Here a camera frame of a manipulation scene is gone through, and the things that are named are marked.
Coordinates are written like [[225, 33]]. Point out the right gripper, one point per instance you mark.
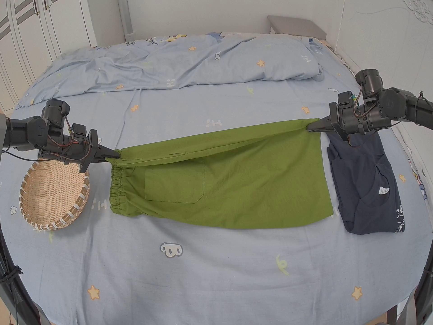
[[355, 122]]

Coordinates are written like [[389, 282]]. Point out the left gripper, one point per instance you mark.
[[91, 151]]

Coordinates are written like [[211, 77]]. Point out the green shorts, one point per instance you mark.
[[236, 188]]

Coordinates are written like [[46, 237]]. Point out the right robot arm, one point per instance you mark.
[[395, 103]]

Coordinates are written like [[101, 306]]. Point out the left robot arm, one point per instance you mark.
[[20, 132]]

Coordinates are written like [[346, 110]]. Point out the round woven basket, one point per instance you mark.
[[50, 195]]

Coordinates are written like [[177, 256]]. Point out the dark blue T-shirt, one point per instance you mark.
[[358, 174]]

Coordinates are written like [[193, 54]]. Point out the grey bedside table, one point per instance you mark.
[[294, 25]]

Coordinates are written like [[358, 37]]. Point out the pale blue quilt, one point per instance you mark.
[[169, 66]]

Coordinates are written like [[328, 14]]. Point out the white wardrobe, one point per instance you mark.
[[40, 39]]

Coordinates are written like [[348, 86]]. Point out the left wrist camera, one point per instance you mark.
[[78, 132]]

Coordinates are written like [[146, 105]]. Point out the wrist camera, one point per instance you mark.
[[345, 99], [78, 132]]

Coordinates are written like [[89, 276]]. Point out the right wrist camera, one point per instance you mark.
[[345, 99]]

